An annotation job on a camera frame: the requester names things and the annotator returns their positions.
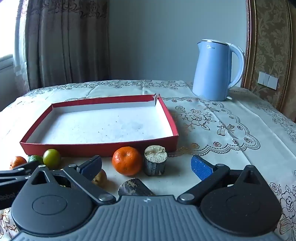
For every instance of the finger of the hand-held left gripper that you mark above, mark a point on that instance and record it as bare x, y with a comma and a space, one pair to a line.
13, 180
20, 170

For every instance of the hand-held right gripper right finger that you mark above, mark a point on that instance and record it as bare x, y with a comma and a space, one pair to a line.
201, 170

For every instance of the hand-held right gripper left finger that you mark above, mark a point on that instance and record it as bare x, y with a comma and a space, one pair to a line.
92, 168

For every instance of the orange mandarin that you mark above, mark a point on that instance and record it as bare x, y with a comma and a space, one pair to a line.
17, 162
127, 161

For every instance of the brown longan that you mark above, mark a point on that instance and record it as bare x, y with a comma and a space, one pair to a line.
101, 179

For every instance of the green cucumber piece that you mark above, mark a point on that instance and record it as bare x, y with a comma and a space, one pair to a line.
34, 158

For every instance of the green plum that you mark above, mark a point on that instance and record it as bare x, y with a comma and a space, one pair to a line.
52, 158

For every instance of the red cardboard box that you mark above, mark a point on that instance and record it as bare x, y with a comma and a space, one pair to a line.
99, 125

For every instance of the dark sugarcane piece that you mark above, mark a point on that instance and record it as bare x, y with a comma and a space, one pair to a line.
153, 164
133, 187

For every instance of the light blue electric kettle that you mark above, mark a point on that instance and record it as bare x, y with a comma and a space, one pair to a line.
212, 74

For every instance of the sheer white curtain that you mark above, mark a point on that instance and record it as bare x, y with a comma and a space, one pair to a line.
20, 58

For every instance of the window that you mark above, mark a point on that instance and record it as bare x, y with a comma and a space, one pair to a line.
4, 46

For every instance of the brown curtain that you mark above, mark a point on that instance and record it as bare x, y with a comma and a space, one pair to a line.
69, 41

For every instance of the gold framed damask panel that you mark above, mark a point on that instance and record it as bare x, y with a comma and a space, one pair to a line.
270, 34

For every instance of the white wall switch panel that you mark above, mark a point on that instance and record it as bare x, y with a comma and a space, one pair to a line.
268, 80

